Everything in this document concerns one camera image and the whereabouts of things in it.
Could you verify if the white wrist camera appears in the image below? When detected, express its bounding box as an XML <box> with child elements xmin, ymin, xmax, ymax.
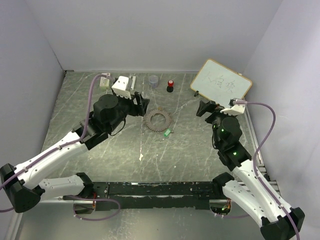
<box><xmin>220</xmin><ymin>98</ymin><xmax>247</xmax><ymax>116</ymax></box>
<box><xmin>111</xmin><ymin>76</ymin><xmax>132</xmax><ymax>100</ymax></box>

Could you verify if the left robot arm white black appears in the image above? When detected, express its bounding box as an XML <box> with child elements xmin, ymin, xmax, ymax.
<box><xmin>0</xmin><ymin>92</ymin><xmax>150</xmax><ymax>213</ymax></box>

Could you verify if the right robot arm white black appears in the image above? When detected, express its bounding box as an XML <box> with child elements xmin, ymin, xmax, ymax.
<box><xmin>196</xmin><ymin>99</ymin><xmax>305</xmax><ymax>240</ymax></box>

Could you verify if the key with green tag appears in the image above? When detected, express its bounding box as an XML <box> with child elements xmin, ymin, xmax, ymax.
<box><xmin>163</xmin><ymin>128</ymin><xmax>171</xmax><ymax>137</ymax></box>

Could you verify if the metal disc with keyrings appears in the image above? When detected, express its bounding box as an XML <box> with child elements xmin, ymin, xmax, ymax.
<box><xmin>143</xmin><ymin>108</ymin><xmax>173</xmax><ymax>133</ymax></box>

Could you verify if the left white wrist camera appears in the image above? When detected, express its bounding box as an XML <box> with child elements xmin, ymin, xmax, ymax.
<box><xmin>111</xmin><ymin>76</ymin><xmax>132</xmax><ymax>100</ymax></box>

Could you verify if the green white staples box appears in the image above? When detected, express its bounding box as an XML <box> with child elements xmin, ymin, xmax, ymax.
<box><xmin>99</xmin><ymin>72</ymin><xmax>113</xmax><ymax>91</ymax></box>

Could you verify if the small whiteboard yellow frame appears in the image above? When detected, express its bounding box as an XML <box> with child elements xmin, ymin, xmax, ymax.
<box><xmin>190</xmin><ymin>58</ymin><xmax>253</xmax><ymax>104</ymax></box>

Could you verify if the clear jar of paperclips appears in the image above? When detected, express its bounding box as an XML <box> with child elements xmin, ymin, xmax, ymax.
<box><xmin>148</xmin><ymin>75</ymin><xmax>159</xmax><ymax>89</ymax></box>

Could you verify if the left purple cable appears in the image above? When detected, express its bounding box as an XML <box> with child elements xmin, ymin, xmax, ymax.
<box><xmin>0</xmin><ymin>75</ymin><xmax>122</xmax><ymax>221</ymax></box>

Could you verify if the aluminium frame rail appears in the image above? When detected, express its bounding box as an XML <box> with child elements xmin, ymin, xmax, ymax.
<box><xmin>242</xmin><ymin>101</ymin><xmax>276</xmax><ymax>195</ymax></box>

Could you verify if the red black stamp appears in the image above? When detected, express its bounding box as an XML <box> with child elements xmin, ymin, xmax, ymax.
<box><xmin>166</xmin><ymin>80</ymin><xmax>174</xmax><ymax>93</ymax></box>

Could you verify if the purple cable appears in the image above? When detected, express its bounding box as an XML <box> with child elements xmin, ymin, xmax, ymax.
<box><xmin>0</xmin><ymin>75</ymin><xmax>122</xmax><ymax>221</ymax></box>
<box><xmin>214</xmin><ymin>98</ymin><xmax>302</xmax><ymax>240</ymax></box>

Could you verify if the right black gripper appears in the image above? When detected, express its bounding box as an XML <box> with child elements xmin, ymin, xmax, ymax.
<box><xmin>196</xmin><ymin>100</ymin><xmax>236</xmax><ymax>147</ymax></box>

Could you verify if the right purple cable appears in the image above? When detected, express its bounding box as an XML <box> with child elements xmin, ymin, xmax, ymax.
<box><xmin>214</xmin><ymin>98</ymin><xmax>302</xmax><ymax>240</ymax></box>

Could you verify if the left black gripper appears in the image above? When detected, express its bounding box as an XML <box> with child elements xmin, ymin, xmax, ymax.
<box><xmin>107</xmin><ymin>86</ymin><xmax>150</xmax><ymax>132</ymax></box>

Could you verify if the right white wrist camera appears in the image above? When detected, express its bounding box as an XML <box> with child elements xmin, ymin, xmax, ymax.
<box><xmin>220</xmin><ymin>98</ymin><xmax>247</xmax><ymax>116</ymax></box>

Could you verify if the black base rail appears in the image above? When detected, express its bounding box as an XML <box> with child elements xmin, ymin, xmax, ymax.
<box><xmin>77</xmin><ymin>181</ymin><xmax>227</xmax><ymax>211</ymax></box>

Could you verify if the white stapler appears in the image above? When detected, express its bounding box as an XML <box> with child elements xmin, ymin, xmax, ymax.
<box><xmin>128</xmin><ymin>75</ymin><xmax>137</xmax><ymax>91</ymax></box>

